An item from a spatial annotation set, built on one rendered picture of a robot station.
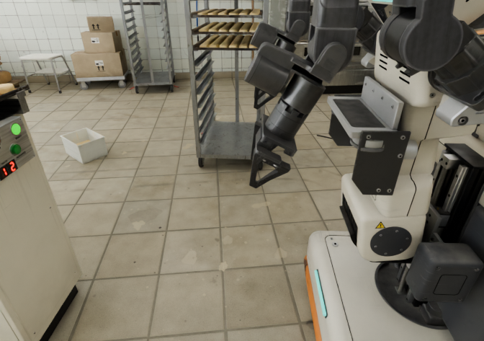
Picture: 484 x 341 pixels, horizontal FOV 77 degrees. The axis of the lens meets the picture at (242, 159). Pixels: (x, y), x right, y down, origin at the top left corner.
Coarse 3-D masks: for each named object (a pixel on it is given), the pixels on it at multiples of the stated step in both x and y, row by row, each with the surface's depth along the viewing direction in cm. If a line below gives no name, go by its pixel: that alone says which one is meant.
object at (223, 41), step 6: (216, 36) 226; (222, 36) 225; (228, 36) 225; (234, 36) 227; (240, 36) 225; (246, 36) 225; (210, 42) 201; (216, 42) 199; (222, 42) 207; (228, 42) 200; (234, 42) 200; (240, 42) 206; (246, 42) 199
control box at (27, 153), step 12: (12, 120) 89; (0, 132) 85; (12, 132) 89; (24, 132) 94; (0, 144) 85; (12, 144) 89; (24, 144) 94; (0, 156) 85; (12, 156) 89; (24, 156) 94; (0, 168) 85; (12, 168) 89; (0, 180) 85
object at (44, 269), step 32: (32, 160) 101; (0, 192) 89; (32, 192) 102; (0, 224) 89; (32, 224) 102; (0, 256) 89; (32, 256) 102; (64, 256) 120; (0, 288) 90; (32, 288) 103; (64, 288) 120; (0, 320) 95; (32, 320) 103
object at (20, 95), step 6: (18, 96) 90; (0, 102) 92; (6, 102) 91; (12, 102) 91; (18, 102) 91; (24, 102) 93; (0, 108) 93; (6, 108) 92; (12, 108) 92; (18, 108) 92; (24, 108) 93
